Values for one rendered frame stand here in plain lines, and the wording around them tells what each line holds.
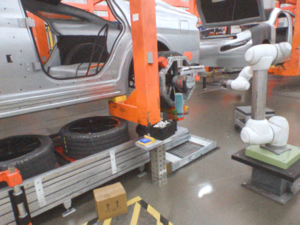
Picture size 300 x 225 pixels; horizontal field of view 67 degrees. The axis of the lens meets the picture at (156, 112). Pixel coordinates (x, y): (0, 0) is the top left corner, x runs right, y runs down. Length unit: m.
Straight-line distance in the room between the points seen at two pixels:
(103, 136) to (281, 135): 1.46
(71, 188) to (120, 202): 0.40
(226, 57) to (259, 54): 3.16
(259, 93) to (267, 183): 0.77
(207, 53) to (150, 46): 3.13
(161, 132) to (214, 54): 3.30
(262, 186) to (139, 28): 1.68
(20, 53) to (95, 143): 0.93
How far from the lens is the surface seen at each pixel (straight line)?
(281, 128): 2.01
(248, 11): 5.78
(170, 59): 2.44
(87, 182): 2.00
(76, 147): 2.15
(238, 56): 4.90
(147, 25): 2.03
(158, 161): 2.03
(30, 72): 2.13
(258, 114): 1.87
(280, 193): 2.17
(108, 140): 2.11
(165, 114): 2.74
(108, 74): 2.42
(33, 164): 1.91
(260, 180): 2.20
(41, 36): 4.47
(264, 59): 1.79
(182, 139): 2.79
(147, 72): 2.01
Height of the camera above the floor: 1.20
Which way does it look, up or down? 15 degrees down
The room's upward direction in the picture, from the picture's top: 3 degrees counter-clockwise
